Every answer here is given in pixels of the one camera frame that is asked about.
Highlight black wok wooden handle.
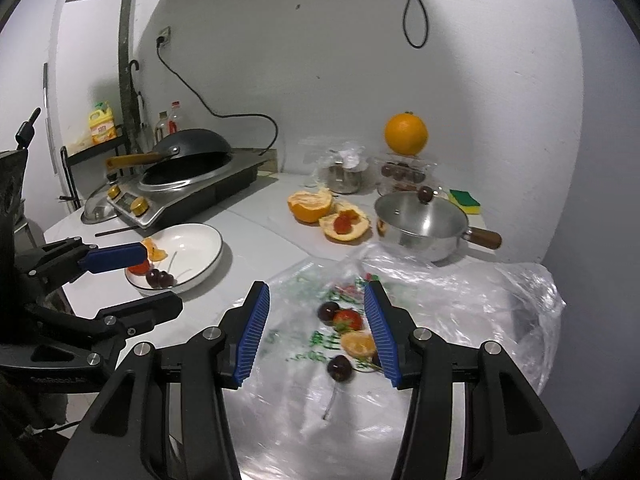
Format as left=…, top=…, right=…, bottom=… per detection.
left=105, top=129, right=233, bottom=188

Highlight whole orange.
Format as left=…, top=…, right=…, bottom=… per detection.
left=384, top=111, right=429, bottom=157

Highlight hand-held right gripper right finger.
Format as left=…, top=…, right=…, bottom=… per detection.
left=363, top=280, right=583, bottom=480

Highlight steel pot with lid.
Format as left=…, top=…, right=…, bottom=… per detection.
left=374, top=186, right=502, bottom=263

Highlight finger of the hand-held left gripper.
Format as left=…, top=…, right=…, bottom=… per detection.
left=25, top=290, right=185, bottom=367
left=15, top=237, right=151, bottom=292

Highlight orange peel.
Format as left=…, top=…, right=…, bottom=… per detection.
left=318, top=201, right=372, bottom=243

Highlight domed steel lid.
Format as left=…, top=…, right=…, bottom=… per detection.
left=80, top=187, right=121, bottom=224

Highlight green yellow sponge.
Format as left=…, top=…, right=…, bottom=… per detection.
left=448, top=188, right=482, bottom=216

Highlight half peeled orange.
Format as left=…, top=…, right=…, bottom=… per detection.
left=286, top=187, right=333, bottom=224

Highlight white plate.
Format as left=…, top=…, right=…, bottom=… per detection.
left=124, top=223, right=224, bottom=295

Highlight strawberry in orange peel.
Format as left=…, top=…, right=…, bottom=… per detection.
left=332, top=211, right=358, bottom=235

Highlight orange segment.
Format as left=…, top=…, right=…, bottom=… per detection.
left=141, top=238, right=168, bottom=263
left=341, top=331, right=377, bottom=359

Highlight black cooker power cable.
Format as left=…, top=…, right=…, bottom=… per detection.
left=156, top=35, right=279, bottom=154

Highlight steel induction cooker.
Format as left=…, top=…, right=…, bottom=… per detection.
left=106, top=147, right=271, bottom=229

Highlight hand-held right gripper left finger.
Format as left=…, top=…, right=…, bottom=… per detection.
left=62, top=281, right=271, bottom=480

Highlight grey wall pipe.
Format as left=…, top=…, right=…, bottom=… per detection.
left=117, top=0, right=138, bottom=156

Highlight clear plastic fruit box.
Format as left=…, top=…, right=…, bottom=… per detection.
left=375, top=152, right=436, bottom=196

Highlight yellow oil bottle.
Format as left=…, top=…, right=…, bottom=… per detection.
left=88, top=101, right=118, bottom=146

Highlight black metal rack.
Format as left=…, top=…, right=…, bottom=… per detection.
left=60, top=135, right=131, bottom=211

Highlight clear plastic bag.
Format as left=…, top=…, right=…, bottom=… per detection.
left=235, top=242, right=567, bottom=421

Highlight crumpled clear bag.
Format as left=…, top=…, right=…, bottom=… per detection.
left=300, top=137, right=376, bottom=196

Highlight steel cup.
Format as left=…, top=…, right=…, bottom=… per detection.
left=325, top=162, right=362, bottom=194

